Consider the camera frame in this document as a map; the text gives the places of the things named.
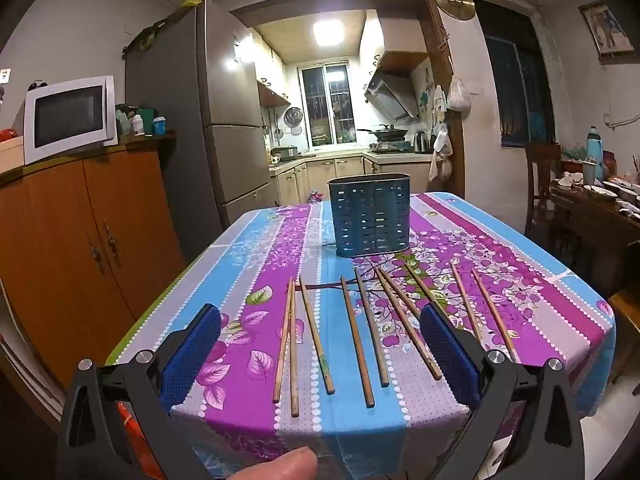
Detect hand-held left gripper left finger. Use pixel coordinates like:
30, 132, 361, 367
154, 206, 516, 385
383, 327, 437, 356
56, 304, 223, 480

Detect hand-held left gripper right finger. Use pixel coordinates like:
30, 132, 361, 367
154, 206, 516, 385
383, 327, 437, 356
419, 302, 586, 480

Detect row of wooden chopsticks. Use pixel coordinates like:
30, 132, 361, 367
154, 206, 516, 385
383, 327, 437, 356
272, 260, 518, 418

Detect perforated metal utensil holder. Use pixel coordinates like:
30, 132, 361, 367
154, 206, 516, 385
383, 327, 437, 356
327, 173, 412, 258

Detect person's left hand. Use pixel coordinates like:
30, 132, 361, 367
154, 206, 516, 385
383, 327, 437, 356
212, 447, 319, 480

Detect floral striped tablecloth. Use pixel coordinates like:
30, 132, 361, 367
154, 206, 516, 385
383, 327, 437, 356
105, 192, 617, 480

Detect orange plastic object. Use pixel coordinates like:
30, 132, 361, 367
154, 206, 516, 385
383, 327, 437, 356
117, 400, 168, 480

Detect orange wooden cabinet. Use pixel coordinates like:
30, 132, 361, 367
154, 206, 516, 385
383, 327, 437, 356
0, 132, 188, 396

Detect wooden dining chair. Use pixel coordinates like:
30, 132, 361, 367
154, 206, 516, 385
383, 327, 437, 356
524, 142, 563, 235

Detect dark wooden side table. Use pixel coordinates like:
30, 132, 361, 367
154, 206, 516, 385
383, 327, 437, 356
550, 180, 640, 263

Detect hanging cloth bags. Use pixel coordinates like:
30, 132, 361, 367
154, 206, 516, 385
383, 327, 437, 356
430, 122, 454, 182

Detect beige lower kitchen cabinets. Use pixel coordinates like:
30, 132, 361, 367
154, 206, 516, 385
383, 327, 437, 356
270, 152, 433, 207

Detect beige kitchen cabinets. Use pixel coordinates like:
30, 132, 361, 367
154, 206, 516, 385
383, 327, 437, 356
270, 152, 433, 207
250, 27, 292, 107

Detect black wok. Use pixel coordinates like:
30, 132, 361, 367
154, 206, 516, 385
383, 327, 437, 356
357, 125, 413, 142

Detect tall grey refrigerator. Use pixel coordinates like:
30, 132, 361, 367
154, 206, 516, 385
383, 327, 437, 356
124, 0, 273, 261

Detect blue water bottle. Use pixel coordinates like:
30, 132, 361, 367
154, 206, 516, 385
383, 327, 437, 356
586, 126, 604, 167

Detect white hanging plastic bag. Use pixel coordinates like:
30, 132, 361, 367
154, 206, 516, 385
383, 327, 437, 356
446, 75, 472, 112

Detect steel range hood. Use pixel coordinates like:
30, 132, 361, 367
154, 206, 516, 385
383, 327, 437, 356
364, 71, 421, 122

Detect beige box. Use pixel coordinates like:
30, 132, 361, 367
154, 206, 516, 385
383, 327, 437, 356
0, 136, 25, 174

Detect white microwave oven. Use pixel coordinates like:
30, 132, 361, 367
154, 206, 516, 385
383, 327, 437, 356
23, 76, 118, 165

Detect dark room window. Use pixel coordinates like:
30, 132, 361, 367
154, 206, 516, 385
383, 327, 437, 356
472, 0, 556, 150

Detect barred kitchen window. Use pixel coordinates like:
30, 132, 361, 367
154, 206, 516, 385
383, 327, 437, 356
300, 62, 357, 148

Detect beige upper kitchen cabinets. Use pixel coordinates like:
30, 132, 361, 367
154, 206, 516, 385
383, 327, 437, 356
250, 27, 292, 107

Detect dark green bag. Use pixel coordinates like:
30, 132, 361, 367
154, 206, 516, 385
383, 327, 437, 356
122, 10, 176, 53

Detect square ceiling light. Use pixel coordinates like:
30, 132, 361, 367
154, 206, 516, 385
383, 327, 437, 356
314, 19, 345, 45

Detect gold round wall clock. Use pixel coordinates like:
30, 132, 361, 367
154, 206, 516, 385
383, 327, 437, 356
433, 0, 476, 21

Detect framed wall picture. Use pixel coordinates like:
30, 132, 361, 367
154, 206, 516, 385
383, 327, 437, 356
579, 0, 636, 66

